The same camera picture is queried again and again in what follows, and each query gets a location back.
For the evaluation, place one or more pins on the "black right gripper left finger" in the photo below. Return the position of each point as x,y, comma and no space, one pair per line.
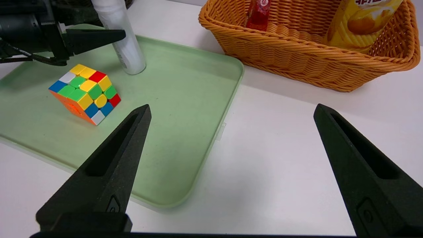
109,172

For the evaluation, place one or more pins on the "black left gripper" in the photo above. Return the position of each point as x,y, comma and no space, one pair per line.
33,33

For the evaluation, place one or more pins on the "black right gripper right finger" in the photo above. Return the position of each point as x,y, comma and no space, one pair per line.
366,172

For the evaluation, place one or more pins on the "white bottle with grey cap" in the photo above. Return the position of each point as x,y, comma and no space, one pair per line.
129,56

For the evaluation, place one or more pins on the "colourful puzzle cube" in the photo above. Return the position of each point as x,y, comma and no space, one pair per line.
84,96

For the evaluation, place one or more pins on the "yellow hexagonal biscuit box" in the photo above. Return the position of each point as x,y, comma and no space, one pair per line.
360,29

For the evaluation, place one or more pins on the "small red drink carton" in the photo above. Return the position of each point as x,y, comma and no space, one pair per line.
258,15

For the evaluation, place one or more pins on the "orange wicker basket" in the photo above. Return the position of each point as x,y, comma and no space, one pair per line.
297,56

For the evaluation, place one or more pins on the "light green plastic tray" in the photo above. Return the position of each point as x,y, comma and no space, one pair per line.
181,99

